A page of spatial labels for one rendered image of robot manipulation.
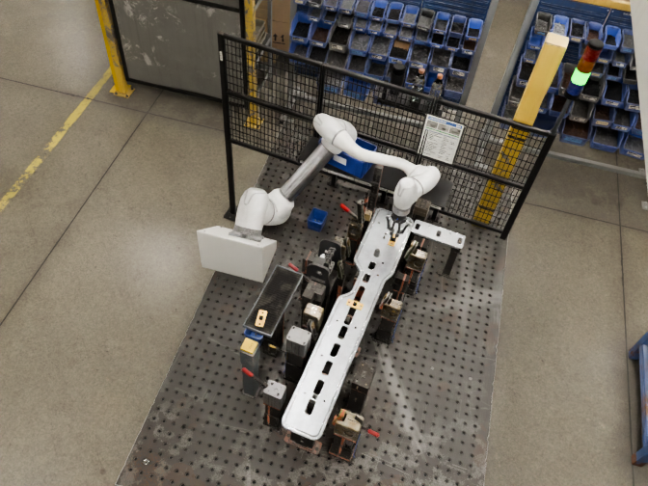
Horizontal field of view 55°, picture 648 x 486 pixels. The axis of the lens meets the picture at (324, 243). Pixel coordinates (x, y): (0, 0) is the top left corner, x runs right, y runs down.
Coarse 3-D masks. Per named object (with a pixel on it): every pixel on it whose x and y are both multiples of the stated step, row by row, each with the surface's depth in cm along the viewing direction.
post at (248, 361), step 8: (240, 352) 269; (256, 352) 272; (240, 360) 275; (248, 360) 272; (256, 360) 278; (248, 368) 281; (256, 368) 287; (248, 376) 287; (256, 376) 293; (248, 384) 294; (256, 384) 299; (248, 392) 302; (256, 392) 304
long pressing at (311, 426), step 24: (384, 216) 342; (384, 240) 331; (360, 264) 320; (384, 264) 321; (336, 312) 301; (360, 312) 302; (336, 336) 293; (360, 336) 295; (312, 360) 285; (336, 360) 285; (312, 384) 277; (336, 384) 278; (288, 408) 269; (312, 432) 264
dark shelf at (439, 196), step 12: (312, 144) 369; (300, 156) 362; (324, 168) 358; (336, 168) 358; (372, 168) 360; (384, 168) 361; (396, 168) 362; (360, 180) 354; (384, 180) 355; (396, 180) 355; (444, 180) 358; (432, 192) 352; (444, 192) 352; (432, 204) 347; (444, 204) 346
